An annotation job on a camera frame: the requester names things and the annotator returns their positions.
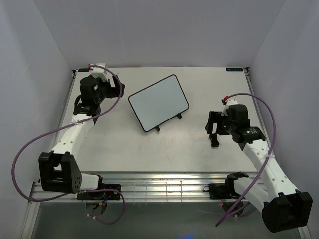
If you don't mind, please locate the black whiteboard eraser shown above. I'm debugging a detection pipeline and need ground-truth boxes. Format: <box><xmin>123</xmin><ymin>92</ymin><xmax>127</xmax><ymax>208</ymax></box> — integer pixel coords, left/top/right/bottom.
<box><xmin>209</xmin><ymin>133</ymin><xmax>220</xmax><ymax>148</ymax></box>

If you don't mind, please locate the white black-framed whiteboard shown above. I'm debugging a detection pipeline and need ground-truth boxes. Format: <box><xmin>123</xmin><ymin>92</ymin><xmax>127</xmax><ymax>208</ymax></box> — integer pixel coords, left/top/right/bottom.
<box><xmin>128</xmin><ymin>74</ymin><xmax>190</xmax><ymax>132</ymax></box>

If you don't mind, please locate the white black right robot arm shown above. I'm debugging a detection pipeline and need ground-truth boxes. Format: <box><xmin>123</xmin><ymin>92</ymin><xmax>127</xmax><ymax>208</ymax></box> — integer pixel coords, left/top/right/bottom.
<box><xmin>205</xmin><ymin>103</ymin><xmax>313</xmax><ymax>233</ymax></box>

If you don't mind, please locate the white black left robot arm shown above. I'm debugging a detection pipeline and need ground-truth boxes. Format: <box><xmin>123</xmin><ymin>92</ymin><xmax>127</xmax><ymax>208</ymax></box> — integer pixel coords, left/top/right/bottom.
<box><xmin>38</xmin><ymin>73</ymin><xmax>125</xmax><ymax>199</ymax></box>

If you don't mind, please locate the blue left corner label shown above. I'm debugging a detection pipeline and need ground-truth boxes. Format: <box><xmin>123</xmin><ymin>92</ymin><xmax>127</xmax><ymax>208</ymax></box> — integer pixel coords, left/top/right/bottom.
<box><xmin>78</xmin><ymin>68</ymin><xmax>90</xmax><ymax>72</ymax></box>

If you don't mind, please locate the blue corner label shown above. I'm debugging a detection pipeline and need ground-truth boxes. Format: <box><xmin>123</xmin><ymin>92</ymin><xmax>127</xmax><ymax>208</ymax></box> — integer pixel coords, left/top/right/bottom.
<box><xmin>225</xmin><ymin>67</ymin><xmax>243</xmax><ymax>72</ymax></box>
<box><xmin>78</xmin><ymin>68</ymin><xmax>90</xmax><ymax>72</ymax></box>

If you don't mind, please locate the blue right corner label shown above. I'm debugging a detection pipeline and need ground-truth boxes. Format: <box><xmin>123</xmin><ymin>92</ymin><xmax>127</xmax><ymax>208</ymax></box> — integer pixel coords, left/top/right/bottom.
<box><xmin>225</xmin><ymin>67</ymin><xmax>243</xmax><ymax>72</ymax></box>

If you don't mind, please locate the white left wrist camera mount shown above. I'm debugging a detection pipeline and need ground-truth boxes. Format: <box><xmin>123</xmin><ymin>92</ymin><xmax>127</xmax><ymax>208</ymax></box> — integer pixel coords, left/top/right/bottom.
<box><xmin>88</xmin><ymin>63</ymin><xmax>108</xmax><ymax>81</ymax></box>

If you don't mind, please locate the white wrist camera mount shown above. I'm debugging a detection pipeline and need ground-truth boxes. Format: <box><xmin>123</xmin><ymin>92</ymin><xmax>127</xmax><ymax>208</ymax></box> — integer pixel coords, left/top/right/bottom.
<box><xmin>88</xmin><ymin>63</ymin><xmax>108</xmax><ymax>81</ymax></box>
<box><xmin>221</xmin><ymin>96</ymin><xmax>238</xmax><ymax>116</ymax></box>

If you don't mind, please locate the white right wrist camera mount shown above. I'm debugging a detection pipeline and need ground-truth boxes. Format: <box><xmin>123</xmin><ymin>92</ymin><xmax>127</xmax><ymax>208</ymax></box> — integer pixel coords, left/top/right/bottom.
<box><xmin>221</xmin><ymin>96</ymin><xmax>238</xmax><ymax>116</ymax></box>

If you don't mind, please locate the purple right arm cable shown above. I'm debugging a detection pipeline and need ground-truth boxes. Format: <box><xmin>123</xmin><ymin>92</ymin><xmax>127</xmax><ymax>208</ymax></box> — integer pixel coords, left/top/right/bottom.
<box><xmin>215</xmin><ymin>93</ymin><xmax>277</xmax><ymax>227</ymax></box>

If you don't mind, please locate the wire whiteboard easel stand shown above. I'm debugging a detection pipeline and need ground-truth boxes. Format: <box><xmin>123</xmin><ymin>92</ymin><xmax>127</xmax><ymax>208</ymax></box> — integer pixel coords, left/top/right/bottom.
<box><xmin>154</xmin><ymin>112</ymin><xmax>184</xmax><ymax>132</ymax></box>

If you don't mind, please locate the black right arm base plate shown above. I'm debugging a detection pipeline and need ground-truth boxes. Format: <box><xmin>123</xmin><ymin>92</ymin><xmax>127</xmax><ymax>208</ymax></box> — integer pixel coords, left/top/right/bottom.
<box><xmin>203</xmin><ymin>183</ymin><xmax>239</xmax><ymax>200</ymax></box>

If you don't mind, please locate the aluminium table frame rail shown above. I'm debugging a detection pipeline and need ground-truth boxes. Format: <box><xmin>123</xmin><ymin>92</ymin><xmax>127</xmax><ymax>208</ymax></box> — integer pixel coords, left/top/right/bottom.
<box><xmin>28</xmin><ymin>171</ymin><xmax>300</xmax><ymax>204</ymax></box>

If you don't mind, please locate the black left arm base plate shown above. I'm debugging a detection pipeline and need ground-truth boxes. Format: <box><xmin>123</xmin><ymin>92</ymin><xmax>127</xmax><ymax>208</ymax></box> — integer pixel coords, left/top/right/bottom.
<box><xmin>77</xmin><ymin>183</ymin><xmax>121</xmax><ymax>201</ymax></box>

